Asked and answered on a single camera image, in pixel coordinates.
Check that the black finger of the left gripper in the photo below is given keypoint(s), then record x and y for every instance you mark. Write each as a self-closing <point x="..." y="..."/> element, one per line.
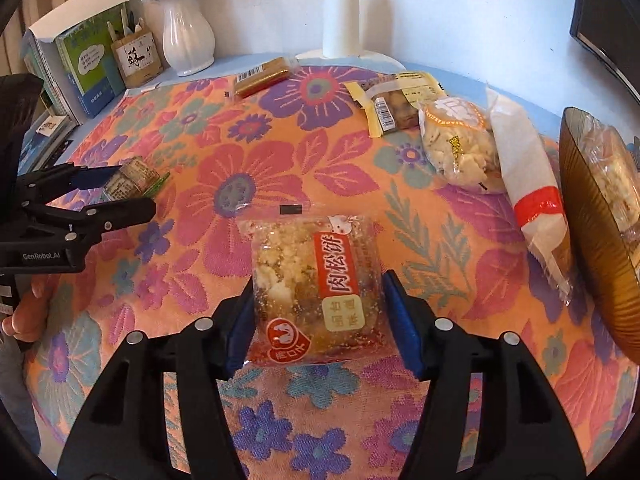
<point x="44" y="185"/>
<point x="94" y="219"/>

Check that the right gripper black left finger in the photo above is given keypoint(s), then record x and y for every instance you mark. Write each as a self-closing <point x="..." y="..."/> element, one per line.
<point x="121" y="430"/>

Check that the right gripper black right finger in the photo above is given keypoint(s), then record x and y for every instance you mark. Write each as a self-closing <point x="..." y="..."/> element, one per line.
<point x="489" y="412"/>

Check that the small green snack packet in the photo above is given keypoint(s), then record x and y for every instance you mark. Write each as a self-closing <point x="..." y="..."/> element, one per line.
<point x="135" y="178"/>

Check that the red pork floss cake packet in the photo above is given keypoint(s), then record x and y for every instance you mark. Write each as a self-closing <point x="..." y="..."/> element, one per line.
<point x="318" y="294"/>

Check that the white red toast bread packet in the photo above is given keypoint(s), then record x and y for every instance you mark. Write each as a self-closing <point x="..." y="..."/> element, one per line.
<point x="533" y="191"/>

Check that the clear bag of crackers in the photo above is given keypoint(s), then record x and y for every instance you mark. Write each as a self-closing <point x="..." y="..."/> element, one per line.
<point x="458" y="141"/>

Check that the yellow pastry packet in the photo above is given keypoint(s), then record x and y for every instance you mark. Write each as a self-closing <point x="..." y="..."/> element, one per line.
<point x="392" y="102"/>

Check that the person's left hand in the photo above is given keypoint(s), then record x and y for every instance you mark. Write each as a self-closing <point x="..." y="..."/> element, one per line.
<point x="29" y="319"/>

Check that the stack of books at left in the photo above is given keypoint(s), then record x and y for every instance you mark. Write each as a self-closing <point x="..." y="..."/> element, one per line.
<point x="44" y="137"/>

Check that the spiral notebooks upright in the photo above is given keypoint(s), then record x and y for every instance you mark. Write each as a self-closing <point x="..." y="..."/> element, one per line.
<point x="42" y="60"/>

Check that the floral orange tablecloth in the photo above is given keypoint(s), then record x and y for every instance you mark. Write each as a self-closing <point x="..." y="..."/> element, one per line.
<point x="287" y="190"/>

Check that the amber ribbed glass bowl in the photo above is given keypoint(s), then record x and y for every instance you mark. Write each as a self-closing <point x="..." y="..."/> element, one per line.
<point x="610" y="263"/>

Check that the white paper on books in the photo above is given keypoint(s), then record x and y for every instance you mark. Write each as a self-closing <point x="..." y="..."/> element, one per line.
<point x="67" y="15"/>

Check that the white ceramic vase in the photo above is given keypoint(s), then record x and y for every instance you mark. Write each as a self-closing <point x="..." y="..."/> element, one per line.
<point x="188" y="39"/>

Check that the snack packet in bowl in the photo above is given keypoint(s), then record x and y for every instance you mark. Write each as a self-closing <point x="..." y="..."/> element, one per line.
<point x="613" y="169"/>

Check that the black monitor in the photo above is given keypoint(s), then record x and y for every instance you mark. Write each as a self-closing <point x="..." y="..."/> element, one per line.
<point x="609" y="29"/>

